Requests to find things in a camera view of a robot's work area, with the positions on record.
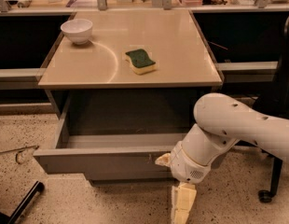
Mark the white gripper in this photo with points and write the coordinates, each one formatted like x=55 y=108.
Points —
x=185 y=165

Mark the grey top drawer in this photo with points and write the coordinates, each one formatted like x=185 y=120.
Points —
x=111 y=136

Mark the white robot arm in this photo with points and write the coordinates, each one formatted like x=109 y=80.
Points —
x=221 y=122

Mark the grey drawer cabinet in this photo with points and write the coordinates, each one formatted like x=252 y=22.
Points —
x=172 y=40

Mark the green yellow sponge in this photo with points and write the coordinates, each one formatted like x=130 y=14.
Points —
x=140 y=62

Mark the white ceramic bowl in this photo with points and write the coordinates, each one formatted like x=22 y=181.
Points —
x=77 y=31

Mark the black chair leg left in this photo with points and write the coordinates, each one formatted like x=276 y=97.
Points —
x=38 y=187

